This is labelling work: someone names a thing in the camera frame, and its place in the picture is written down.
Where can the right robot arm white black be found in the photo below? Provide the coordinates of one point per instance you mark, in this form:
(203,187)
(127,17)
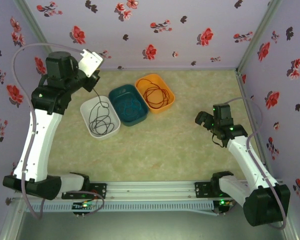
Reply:
(250,162)

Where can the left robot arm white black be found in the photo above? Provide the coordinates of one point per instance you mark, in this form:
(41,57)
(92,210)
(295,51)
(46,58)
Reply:
(37,145)

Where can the white plastic bin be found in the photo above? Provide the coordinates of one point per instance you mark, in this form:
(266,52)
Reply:
(85,110)

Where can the orange plastic bin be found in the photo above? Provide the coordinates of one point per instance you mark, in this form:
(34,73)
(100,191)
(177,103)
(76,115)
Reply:
(162,109)

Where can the teal plastic bin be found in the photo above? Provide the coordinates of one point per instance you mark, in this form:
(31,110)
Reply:
(133,122)

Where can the small circuit board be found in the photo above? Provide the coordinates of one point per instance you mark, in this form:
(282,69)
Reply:
(83,206)
(222,203)

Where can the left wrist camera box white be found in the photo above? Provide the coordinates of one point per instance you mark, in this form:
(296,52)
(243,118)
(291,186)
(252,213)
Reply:
(90,62)

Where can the aluminium table side rail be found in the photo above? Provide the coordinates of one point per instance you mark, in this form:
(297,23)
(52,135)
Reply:
(241,82)

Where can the aluminium frame post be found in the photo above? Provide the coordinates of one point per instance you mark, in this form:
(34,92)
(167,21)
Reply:
(32,25)
(257,35)

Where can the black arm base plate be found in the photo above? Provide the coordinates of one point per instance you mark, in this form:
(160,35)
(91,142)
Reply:
(100,191)
(202,190)

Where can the aluminium mounting rail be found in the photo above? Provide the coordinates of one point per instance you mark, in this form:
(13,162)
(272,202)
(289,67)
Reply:
(150,190)

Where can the aluminium lower frame bar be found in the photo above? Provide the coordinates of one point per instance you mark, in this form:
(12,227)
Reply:
(7,226)
(291,233)

